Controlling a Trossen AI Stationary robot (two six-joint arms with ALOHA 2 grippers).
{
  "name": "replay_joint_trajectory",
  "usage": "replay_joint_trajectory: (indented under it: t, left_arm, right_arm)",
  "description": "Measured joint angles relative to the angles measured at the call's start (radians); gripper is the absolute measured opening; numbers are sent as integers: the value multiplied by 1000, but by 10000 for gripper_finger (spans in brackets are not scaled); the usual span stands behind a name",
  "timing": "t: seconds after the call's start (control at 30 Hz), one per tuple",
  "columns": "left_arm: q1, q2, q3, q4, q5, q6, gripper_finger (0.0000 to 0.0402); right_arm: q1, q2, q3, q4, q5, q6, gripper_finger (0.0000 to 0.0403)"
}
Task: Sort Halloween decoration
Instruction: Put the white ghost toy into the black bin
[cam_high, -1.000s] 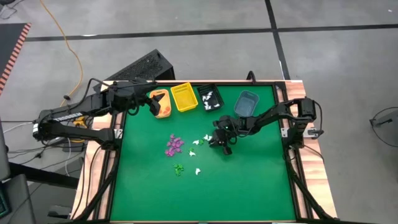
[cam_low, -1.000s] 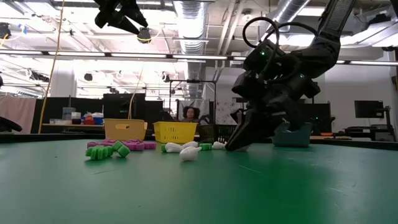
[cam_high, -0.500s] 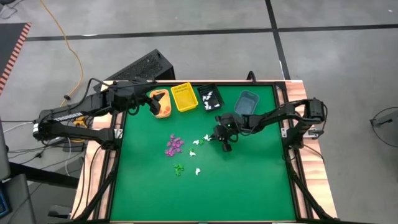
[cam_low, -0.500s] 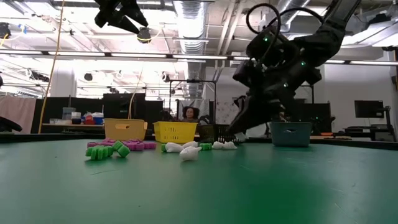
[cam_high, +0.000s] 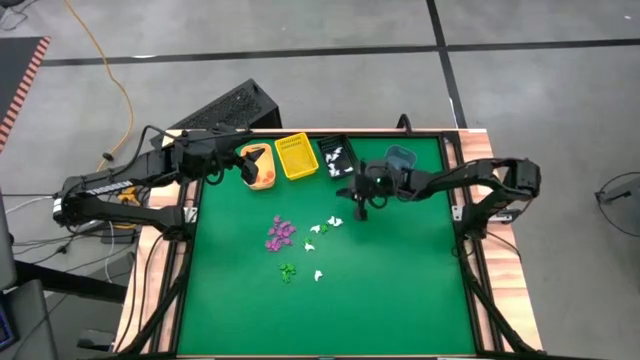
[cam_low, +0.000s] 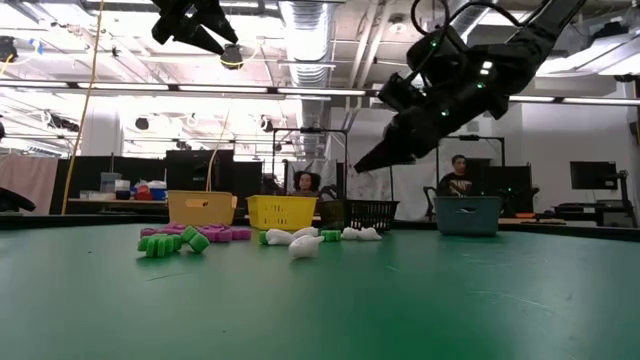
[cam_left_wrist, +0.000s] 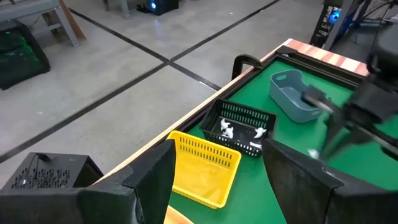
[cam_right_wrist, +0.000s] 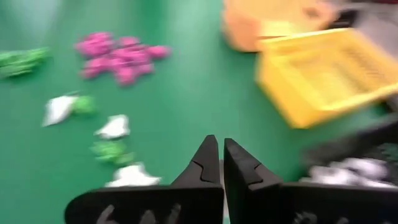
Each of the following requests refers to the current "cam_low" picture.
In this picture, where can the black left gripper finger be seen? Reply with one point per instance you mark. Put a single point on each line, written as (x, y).
(220, 27)
(200, 41)

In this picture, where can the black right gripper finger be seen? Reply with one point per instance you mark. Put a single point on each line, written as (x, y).
(385, 159)

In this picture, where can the black plastic basket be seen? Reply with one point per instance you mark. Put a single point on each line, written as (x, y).
(370, 216)

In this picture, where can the small white ghost decoration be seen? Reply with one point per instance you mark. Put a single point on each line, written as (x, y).
(306, 232)
(350, 233)
(305, 246)
(371, 234)
(279, 237)

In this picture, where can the small green foam decoration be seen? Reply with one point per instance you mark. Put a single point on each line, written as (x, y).
(175, 243)
(199, 243)
(152, 248)
(262, 238)
(143, 244)
(330, 235)
(163, 246)
(189, 233)

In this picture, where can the small purple foam decoration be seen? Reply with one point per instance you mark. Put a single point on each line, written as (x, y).
(220, 226)
(162, 231)
(214, 235)
(242, 233)
(175, 226)
(146, 231)
(225, 235)

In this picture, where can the white backdrop sheet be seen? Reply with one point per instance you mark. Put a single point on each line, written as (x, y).
(412, 192)

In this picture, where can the person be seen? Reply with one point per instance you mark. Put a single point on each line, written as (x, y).
(306, 182)
(456, 186)

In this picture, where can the blue-grey plastic basket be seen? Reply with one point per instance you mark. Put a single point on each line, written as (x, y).
(480, 222)

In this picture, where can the yellow plastic basket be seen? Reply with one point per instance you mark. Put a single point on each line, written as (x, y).
(280, 212)

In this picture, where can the small orange tool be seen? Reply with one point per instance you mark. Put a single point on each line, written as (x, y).
(525, 215)

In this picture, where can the blue plastic tub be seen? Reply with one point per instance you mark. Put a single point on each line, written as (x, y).
(158, 195)

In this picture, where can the black computer monitor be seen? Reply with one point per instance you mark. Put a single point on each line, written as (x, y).
(592, 175)

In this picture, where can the red plastic container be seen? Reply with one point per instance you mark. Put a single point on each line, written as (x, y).
(143, 194)

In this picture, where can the green table mat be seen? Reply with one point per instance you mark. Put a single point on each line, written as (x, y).
(320, 310)

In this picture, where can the black desk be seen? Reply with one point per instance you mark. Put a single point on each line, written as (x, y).
(575, 207)

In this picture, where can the clear plastic tub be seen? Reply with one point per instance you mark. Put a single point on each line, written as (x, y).
(111, 181)

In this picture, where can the orange plastic basket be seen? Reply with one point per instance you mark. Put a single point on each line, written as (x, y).
(210, 212)

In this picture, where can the wooden side table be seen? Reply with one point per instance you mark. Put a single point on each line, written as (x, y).
(90, 201)

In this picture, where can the black monitor stand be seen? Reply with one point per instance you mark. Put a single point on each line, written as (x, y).
(623, 200)

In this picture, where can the pink curtain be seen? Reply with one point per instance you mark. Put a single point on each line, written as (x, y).
(35, 175)

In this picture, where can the black robot station frame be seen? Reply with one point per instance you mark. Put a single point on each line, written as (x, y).
(310, 130)
(470, 137)

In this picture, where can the silver ventilation duct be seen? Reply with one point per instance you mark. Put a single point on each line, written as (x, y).
(307, 50)

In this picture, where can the black partition wall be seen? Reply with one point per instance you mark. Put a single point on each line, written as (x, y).
(190, 170)

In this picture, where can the black metal table frame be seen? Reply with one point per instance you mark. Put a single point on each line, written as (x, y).
(75, 221)

